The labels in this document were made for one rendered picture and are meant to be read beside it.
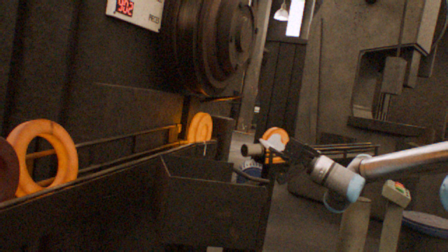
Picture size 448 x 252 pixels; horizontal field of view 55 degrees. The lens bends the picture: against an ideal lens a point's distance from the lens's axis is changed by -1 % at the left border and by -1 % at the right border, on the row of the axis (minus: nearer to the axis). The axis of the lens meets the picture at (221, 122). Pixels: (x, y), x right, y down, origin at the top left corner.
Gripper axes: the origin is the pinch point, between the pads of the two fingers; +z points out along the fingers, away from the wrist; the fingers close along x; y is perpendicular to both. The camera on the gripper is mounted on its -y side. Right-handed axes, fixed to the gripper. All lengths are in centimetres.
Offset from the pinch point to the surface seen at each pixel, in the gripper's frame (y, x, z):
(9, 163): -11, 87, 21
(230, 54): 23.1, 12.8, 20.4
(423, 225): -11, -83, -71
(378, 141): 6, -256, -34
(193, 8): 31, 25, 34
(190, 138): -10.5, 6.5, 22.7
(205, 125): -5.4, -2.0, 23.1
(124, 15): 20, 44, 42
